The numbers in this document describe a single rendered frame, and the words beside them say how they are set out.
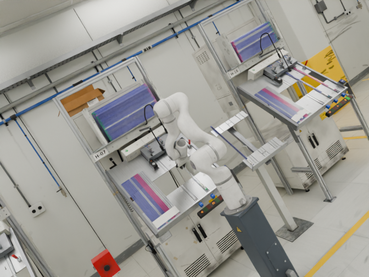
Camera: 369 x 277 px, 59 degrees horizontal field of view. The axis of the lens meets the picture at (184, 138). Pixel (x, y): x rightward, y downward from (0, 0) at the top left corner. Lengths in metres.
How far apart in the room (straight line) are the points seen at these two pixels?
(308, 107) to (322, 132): 0.50
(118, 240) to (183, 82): 2.23
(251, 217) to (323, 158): 1.66
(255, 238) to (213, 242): 0.87
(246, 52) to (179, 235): 1.79
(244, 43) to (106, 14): 2.00
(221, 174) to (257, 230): 0.40
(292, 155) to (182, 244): 1.33
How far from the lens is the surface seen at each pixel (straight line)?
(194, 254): 2.80
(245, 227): 1.99
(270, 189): 2.76
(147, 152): 2.66
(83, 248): 4.26
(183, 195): 2.44
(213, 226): 2.83
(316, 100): 3.16
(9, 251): 2.60
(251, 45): 3.35
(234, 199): 1.97
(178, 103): 2.00
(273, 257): 2.14
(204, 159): 1.86
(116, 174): 2.67
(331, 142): 3.60
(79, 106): 3.01
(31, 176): 4.13
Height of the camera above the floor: 1.49
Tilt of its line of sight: 8 degrees down
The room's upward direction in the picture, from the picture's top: 30 degrees counter-clockwise
